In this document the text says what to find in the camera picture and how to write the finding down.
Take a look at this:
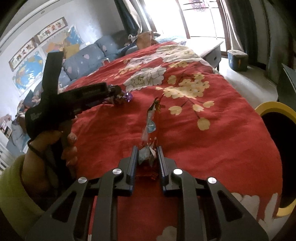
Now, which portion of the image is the yellow pillow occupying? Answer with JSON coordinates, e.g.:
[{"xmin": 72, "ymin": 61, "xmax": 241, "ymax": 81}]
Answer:
[{"xmin": 63, "ymin": 44, "xmax": 80, "ymax": 58}]

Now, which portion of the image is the glass balcony door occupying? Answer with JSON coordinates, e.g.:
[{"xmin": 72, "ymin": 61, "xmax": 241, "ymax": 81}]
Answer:
[{"xmin": 143, "ymin": 0, "xmax": 232, "ymax": 40}]

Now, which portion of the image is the dark glass-top console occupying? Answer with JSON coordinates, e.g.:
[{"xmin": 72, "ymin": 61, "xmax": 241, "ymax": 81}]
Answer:
[{"xmin": 277, "ymin": 64, "xmax": 296, "ymax": 110}]

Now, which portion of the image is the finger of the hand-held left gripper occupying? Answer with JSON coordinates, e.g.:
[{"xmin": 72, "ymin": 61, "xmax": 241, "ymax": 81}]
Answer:
[{"xmin": 106, "ymin": 85, "xmax": 123, "ymax": 98}]

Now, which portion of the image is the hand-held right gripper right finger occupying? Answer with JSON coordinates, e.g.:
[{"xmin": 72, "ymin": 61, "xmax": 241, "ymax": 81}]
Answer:
[{"xmin": 157, "ymin": 146, "xmax": 270, "ymax": 241}]

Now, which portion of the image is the red floral blanket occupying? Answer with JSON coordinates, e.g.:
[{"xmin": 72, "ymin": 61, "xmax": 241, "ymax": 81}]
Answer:
[{"xmin": 59, "ymin": 41, "xmax": 284, "ymax": 241}]

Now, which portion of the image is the purple foil wrapper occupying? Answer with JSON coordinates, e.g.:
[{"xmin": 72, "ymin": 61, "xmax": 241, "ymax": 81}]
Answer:
[{"xmin": 104, "ymin": 91, "xmax": 135, "ymax": 107}]

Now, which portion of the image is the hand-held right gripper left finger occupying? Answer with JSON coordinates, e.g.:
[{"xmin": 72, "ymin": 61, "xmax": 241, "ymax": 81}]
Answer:
[{"xmin": 24, "ymin": 146, "xmax": 139, "ymax": 241}]

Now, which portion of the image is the grey coffee table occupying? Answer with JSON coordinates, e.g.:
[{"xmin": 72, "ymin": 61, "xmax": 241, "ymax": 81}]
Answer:
[{"xmin": 185, "ymin": 39, "xmax": 224, "ymax": 70}]

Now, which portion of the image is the blue patterned sofa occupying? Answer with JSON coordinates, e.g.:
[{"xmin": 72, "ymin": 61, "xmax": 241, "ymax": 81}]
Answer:
[{"xmin": 7, "ymin": 30, "xmax": 185, "ymax": 154}]

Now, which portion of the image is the world map poster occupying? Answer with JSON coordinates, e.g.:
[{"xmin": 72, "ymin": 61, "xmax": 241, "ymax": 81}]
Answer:
[{"xmin": 13, "ymin": 50, "xmax": 47, "ymax": 96}]

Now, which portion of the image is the silver standing air conditioner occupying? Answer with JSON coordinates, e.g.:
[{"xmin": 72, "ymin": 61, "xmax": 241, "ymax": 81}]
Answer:
[{"xmin": 264, "ymin": 0, "xmax": 294, "ymax": 67}]

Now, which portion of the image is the clear printed plastic wrapper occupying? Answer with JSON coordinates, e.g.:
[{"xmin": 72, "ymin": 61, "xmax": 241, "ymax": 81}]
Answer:
[{"xmin": 138, "ymin": 97, "xmax": 166, "ymax": 168}]

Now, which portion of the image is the person's left hand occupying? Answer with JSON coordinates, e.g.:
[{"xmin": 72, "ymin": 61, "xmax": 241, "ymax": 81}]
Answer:
[{"xmin": 22, "ymin": 115, "xmax": 79, "ymax": 193}]

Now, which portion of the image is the country map poster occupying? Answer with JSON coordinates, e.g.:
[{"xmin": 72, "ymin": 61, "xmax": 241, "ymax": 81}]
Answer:
[{"xmin": 42, "ymin": 25, "xmax": 84, "ymax": 56}]

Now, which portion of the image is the grey curtain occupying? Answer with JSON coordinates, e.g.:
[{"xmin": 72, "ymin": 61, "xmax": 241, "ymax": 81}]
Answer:
[
  {"xmin": 220, "ymin": 0, "xmax": 267, "ymax": 68},
  {"xmin": 114, "ymin": 0, "xmax": 158, "ymax": 33}
]

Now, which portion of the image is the blue storage box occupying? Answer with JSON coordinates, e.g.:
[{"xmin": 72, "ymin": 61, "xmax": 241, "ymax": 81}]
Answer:
[{"xmin": 227, "ymin": 49, "xmax": 249, "ymax": 72}]

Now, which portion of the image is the person's left forearm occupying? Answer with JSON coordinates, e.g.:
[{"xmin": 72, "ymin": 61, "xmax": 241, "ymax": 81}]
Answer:
[{"xmin": 0, "ymin": 154, "xmax": 47, "ymax": 232}]

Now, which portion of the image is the framed wall poster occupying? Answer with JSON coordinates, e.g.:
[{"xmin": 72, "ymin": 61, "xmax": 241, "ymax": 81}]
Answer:
[
  {"xmin": 9, "ymin": 38, "xmax": 38, "ymax": 71},
  {"xmin": 35, "ymin": 17, "xmax": 66, "ymax": 43}
]

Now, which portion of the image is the yellow round trash bin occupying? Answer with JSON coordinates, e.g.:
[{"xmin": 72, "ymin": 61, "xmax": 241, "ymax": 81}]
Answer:
[{"xmin": 254, "ymin": 101, "xmax": 296, "ymax": 217}]

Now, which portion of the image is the dark blue cloth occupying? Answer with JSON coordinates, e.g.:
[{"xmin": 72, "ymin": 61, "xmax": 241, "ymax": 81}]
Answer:
[{"xmin": 120, "ymin": 43, "xmax": 139, "ymax": 55}]

